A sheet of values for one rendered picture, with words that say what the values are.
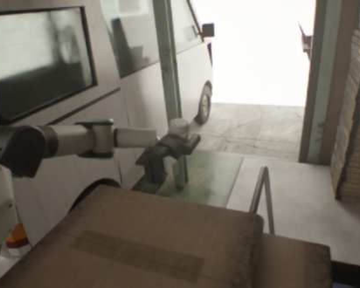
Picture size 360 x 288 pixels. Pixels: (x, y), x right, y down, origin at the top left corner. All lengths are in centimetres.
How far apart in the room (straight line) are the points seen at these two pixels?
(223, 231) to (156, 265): 14
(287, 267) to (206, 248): 15
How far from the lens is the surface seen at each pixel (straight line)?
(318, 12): 240
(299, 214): 209
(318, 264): 55
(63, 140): 76
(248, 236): 50
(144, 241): 51
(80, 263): 52
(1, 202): 58
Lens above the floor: 147
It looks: 27 degrees down
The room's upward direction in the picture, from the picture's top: 6 degrees counter-clockwise
